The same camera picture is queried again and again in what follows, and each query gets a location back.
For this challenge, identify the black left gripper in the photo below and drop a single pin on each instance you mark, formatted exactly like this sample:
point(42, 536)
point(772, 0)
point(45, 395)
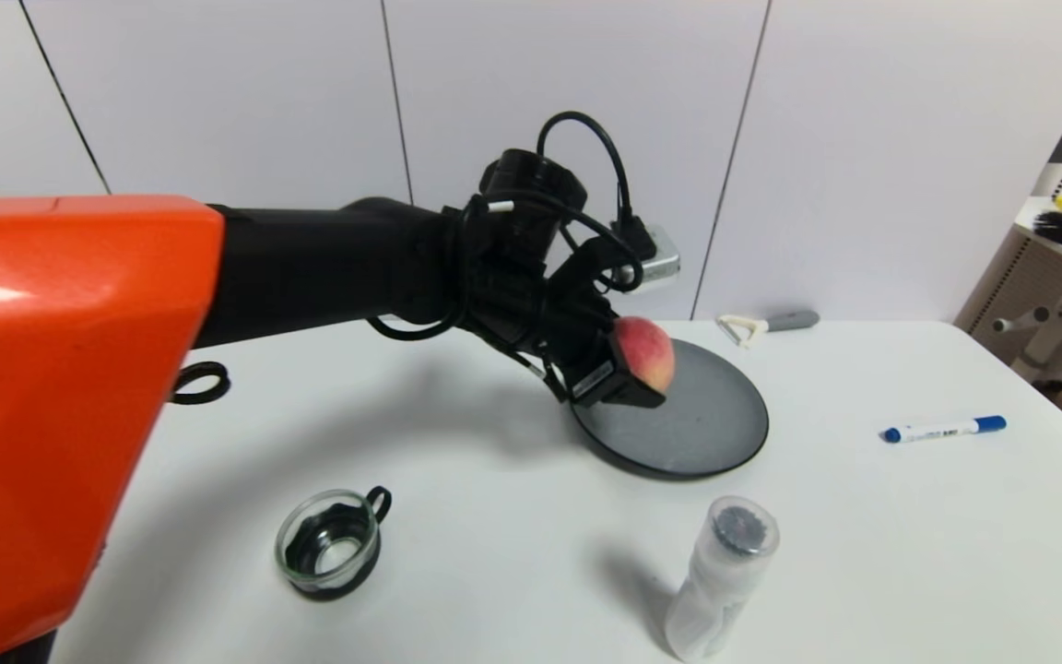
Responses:
point(597, 379)

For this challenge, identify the red yellow peach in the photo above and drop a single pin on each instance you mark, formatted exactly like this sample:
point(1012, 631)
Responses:
point(646, 355)

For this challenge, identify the orange and black left arm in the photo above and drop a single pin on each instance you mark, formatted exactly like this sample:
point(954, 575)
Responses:
point(79, 369)

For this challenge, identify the gray round plate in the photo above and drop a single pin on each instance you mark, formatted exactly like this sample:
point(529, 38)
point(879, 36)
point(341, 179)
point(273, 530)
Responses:
point(697, 424)

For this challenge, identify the translucent bottle with black cap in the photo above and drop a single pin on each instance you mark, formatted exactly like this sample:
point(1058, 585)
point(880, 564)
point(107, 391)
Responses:
point(715, 590)

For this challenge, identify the blue and white marker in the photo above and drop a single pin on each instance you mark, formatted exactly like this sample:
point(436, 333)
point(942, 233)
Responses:
point(941, 430)

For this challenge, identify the glass cup with black base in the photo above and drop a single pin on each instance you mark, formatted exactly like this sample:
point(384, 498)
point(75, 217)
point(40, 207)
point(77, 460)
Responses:
point(333, 553)

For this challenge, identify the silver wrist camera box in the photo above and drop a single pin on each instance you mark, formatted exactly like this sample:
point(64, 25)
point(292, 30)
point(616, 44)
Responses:
point(660, 263)

